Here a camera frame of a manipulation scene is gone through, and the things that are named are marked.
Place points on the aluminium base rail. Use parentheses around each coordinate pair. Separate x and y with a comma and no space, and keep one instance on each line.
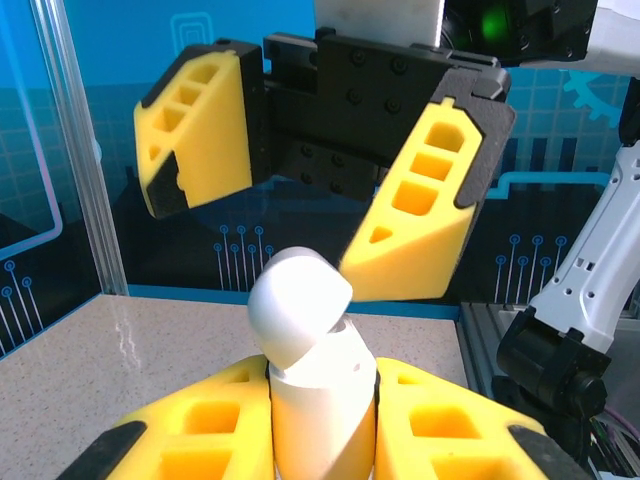
(480,350)

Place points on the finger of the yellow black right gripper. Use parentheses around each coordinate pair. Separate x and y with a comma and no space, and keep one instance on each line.
(215,140)
(410,260)

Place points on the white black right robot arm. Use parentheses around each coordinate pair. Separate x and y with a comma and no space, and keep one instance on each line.
(590,280)

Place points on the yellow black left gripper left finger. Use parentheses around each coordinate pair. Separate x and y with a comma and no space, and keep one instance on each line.
(150,425)

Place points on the white earbud charging case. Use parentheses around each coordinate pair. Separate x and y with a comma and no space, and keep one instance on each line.
(320,400)

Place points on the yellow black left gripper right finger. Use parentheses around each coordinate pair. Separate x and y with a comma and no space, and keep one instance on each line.
(390,425)

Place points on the aluminium frame post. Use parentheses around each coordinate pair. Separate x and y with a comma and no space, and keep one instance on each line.
(75,150)

